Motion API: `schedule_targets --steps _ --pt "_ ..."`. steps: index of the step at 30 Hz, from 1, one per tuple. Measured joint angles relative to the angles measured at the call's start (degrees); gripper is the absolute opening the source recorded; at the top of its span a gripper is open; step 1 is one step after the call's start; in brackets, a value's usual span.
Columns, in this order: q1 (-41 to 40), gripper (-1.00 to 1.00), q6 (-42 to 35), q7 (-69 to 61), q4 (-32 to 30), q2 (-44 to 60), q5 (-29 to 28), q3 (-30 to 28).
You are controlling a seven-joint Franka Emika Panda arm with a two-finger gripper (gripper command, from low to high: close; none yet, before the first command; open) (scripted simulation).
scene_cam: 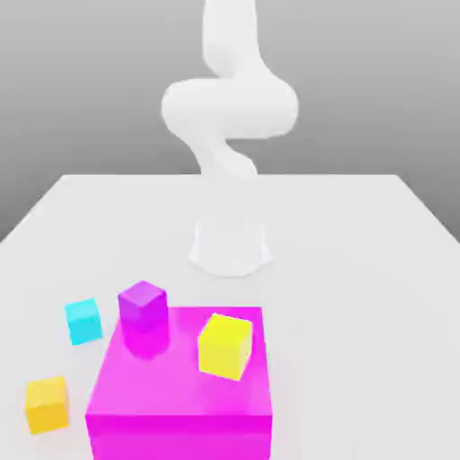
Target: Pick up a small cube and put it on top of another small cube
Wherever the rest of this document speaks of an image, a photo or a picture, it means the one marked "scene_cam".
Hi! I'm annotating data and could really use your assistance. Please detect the small purple cube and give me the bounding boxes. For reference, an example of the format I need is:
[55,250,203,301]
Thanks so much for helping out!
[117,279,170,359]

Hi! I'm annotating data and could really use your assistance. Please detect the small yellow cube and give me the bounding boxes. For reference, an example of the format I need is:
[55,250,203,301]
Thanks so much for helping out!
[197,313,253,382]

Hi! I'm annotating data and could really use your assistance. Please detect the small cyan cube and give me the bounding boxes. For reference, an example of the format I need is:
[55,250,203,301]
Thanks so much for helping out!
[64,296,104,347]

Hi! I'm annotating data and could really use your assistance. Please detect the small orange cube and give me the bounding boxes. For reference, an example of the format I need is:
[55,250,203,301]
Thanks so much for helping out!
[23,376,70,436]

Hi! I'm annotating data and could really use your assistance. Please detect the large magenta box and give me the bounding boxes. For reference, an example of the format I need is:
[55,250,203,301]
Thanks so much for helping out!
[84,305,274,460]

